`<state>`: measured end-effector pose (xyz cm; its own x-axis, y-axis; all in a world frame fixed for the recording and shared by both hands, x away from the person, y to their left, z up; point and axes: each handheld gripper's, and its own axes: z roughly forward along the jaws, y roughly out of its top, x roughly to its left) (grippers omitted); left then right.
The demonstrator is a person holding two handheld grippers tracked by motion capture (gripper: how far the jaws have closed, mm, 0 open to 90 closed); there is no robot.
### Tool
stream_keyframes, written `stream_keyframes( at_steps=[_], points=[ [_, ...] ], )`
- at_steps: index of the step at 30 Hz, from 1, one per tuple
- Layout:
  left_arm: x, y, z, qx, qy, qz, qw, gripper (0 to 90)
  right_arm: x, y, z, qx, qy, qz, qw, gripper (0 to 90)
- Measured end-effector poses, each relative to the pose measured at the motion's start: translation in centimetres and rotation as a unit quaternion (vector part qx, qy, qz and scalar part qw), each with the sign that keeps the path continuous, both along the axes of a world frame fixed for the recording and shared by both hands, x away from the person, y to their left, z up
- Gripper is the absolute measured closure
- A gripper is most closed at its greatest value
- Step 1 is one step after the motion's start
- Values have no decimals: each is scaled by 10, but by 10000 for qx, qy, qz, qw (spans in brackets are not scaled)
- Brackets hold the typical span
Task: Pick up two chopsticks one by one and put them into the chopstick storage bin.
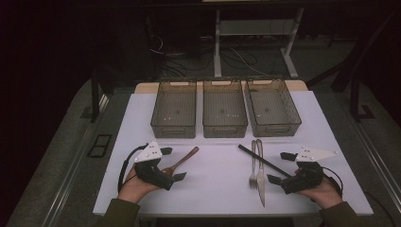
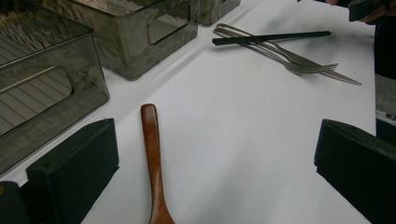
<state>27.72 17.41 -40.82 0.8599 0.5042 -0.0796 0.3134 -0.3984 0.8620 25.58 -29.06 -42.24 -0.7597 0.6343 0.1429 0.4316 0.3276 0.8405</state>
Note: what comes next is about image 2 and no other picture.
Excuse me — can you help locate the brown wooden spoon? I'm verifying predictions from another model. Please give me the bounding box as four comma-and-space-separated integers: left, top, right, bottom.
140, 103, 176, 224

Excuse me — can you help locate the silver metal knife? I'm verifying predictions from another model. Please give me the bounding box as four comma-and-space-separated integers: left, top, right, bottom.
216, 22, 362, 86

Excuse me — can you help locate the black chopstick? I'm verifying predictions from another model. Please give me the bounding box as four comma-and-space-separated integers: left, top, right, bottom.
212, 30, 332, 45
212, 32, 332, 47

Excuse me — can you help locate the silver metal fork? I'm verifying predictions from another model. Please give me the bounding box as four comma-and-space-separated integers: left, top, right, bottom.
213, 27, 340, 76

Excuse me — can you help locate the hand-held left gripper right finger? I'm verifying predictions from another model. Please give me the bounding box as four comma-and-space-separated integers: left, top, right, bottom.
314, 119, 396, 224

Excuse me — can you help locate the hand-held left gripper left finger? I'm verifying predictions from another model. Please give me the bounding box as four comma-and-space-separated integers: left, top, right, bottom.
26, 118, 120, 224

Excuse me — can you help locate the smoky translucent plastic bin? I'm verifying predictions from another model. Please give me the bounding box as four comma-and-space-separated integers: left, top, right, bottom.
0, 3, 110, 176
31, 0, 200, 81
199, 0, 242, 27

